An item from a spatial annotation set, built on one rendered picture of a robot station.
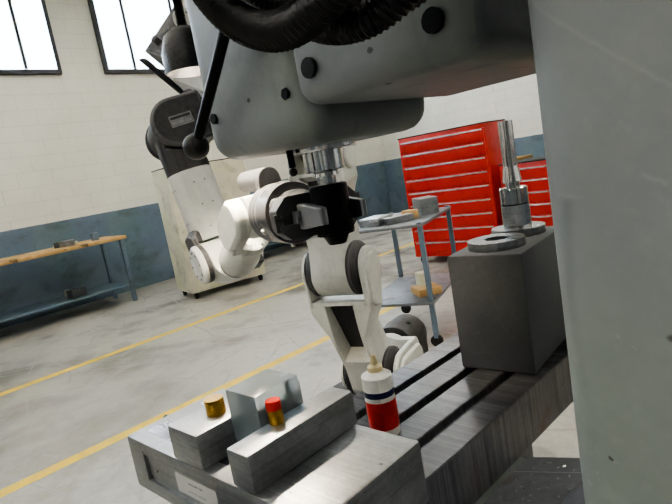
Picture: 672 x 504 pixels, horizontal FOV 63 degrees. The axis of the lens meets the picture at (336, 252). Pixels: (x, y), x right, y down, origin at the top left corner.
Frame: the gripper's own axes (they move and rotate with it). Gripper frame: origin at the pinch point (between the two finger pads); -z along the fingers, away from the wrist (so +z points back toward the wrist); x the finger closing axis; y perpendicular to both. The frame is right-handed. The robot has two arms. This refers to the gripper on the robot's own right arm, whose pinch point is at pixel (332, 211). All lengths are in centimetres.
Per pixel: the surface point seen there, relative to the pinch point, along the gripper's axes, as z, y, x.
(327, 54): -17.8, -14.7, -7.6
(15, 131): 772, -117, -20
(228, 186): 598, 0, 189
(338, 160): -2.2, -6.0, 0.8
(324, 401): -7.5, 19.2, -9.1
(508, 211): 7.6, 7.3, 37.6
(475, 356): 5.1, 28.1, 23.8
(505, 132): 7.5, -5.8, 39.0
